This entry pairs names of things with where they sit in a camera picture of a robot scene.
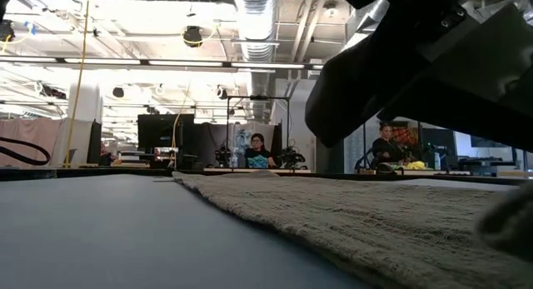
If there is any grey-beige terry towel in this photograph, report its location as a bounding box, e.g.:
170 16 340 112
172 170 533 289

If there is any black monitor on arm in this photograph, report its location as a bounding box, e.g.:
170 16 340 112
470 134 510 149

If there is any dark display panel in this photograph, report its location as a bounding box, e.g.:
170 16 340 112
420 128 457 161

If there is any person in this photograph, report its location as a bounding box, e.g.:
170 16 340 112
243 132 279 170
370 121 408 170

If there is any dark door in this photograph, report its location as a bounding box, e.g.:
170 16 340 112
315 138 346 173

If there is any long ceiling light strip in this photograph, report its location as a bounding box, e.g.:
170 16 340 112
0 54 326 76

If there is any large black monitor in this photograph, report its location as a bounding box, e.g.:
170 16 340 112
137 113 196 155

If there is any black upright panel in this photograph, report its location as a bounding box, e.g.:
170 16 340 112
86 121 103 165

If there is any pink curtain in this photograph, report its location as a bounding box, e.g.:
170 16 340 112
0 117 95 169

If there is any black ceiling device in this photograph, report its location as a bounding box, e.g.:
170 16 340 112
0 20 16 42

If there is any red patterned wall hanging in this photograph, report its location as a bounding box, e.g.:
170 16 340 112
391 126 420 157

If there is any smooth silver ceiling duct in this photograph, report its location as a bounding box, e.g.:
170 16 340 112
345 0 392 37

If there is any black metal frame stand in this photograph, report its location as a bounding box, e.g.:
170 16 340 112
225 95 291 169

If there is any ribbed silver ceiling duct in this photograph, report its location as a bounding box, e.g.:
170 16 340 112
232 0 278 123

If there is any black table frame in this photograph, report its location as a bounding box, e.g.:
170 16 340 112
0 167 533 187

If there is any black hose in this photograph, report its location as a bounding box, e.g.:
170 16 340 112
0 136 52 167

